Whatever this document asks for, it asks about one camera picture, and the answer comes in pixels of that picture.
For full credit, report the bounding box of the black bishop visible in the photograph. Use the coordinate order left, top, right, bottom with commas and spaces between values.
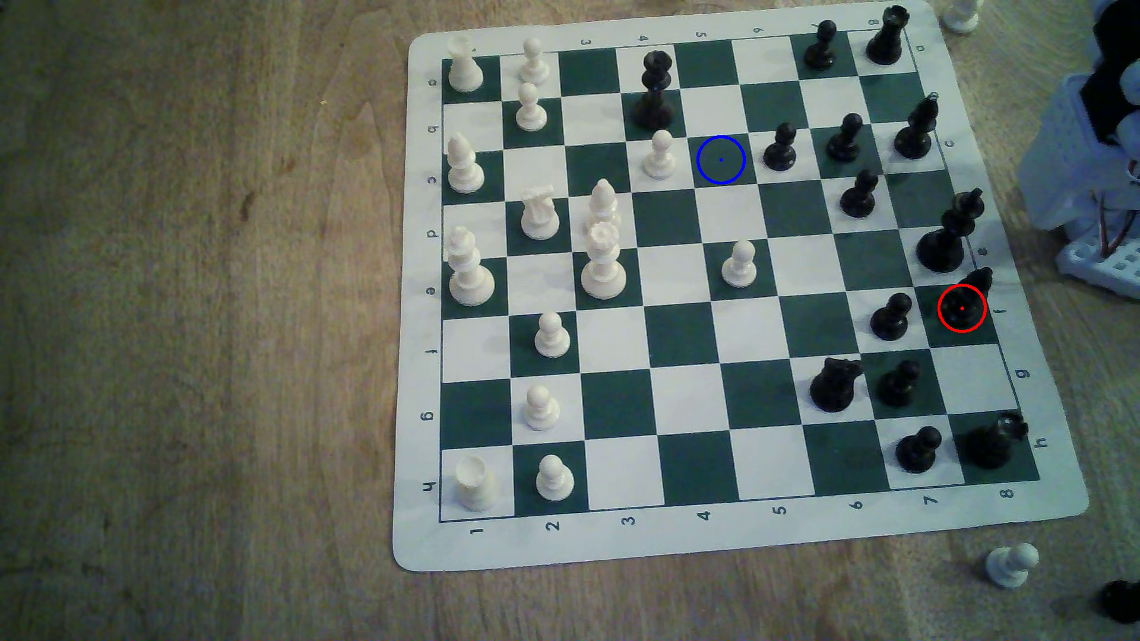
939, 267, 995, 332
894, 91, 940, 161

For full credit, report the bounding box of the white grid robot base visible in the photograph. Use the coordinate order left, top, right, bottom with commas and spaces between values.
1055, 209, 1140, 300

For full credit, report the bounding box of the green white chess mat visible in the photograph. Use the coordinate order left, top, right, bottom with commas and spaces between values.
392, 0, 1090, 573

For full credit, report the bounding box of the black chess piece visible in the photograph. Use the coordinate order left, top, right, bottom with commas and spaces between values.
1099, 579, 1140, 624

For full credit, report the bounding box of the white queen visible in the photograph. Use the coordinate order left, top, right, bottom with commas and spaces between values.
581, 221, 628, 301

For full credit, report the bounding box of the white knight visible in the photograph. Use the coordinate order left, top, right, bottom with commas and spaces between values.
520, 184, 562, 242

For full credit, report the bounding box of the white king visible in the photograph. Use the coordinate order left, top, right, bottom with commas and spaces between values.
448, 225, 496, 307

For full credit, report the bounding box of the white bishop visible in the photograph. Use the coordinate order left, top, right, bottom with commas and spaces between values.
446, 132, 486, 195
588, 178, 622, 228

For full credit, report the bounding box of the white rook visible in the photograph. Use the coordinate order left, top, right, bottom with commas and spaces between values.
454, 456, 498, 513
446, 34, 485, 94

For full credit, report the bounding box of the black queen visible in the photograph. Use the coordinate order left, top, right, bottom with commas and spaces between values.
631, 50, 677, 131

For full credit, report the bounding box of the black pawn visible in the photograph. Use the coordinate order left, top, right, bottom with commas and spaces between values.
876, 358, 922, 408
763, 122, 798, 173
840, 169, 880, 219
896, 426, 943, 475
803, 20, 838, 71
826, 113, 865, 164
870, 292, 913, 342

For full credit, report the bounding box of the black knight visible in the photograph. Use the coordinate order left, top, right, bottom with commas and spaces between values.
809, 357, 865, 413

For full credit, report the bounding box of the black king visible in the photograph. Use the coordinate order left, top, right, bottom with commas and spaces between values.
916, 187, 986, 274

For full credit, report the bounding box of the black rook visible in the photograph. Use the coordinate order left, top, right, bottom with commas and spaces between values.
968, 410, 1030, 470
866, 4, 910, 66

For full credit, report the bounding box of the red servo cable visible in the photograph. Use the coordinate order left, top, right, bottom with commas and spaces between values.
1097, 191, 1139, 261

